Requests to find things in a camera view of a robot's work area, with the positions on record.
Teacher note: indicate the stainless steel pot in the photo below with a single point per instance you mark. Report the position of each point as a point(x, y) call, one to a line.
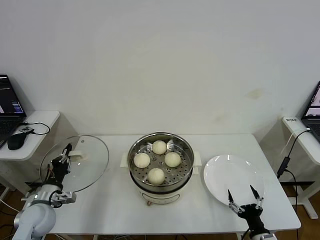
point(185, 172)

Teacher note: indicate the white steamed baozi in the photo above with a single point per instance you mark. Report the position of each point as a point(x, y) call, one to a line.
point(173, 159)
point(156, 176)
point(142, 160)
point(159, 147)

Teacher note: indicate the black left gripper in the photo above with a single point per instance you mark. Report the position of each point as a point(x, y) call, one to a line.
point(60, 172)

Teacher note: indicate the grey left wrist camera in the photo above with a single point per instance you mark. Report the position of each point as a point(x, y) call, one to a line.
point(67, 197)

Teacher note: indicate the black computer mouse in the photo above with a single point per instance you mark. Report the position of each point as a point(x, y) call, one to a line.
point(16, 142)

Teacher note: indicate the black laptop dark screen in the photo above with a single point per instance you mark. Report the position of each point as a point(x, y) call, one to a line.
point(10, 100)

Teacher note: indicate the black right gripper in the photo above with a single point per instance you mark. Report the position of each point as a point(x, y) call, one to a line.
point(252, 215)

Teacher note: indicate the white printed label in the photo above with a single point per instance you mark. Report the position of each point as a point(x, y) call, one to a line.
point(292, 119)

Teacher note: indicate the black laptop pink screen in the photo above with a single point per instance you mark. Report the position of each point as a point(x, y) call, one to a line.
point(313, 110)

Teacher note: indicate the white side table with label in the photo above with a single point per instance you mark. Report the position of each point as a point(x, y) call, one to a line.
point(310, 150)

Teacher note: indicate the white round plate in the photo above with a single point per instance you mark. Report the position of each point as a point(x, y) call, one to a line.
point(232, 175)

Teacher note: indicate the small black usb hub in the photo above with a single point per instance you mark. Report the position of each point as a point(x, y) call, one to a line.
point(27, 129)

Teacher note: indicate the white side table with mouse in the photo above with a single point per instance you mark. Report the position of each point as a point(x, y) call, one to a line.
point(37, 142)

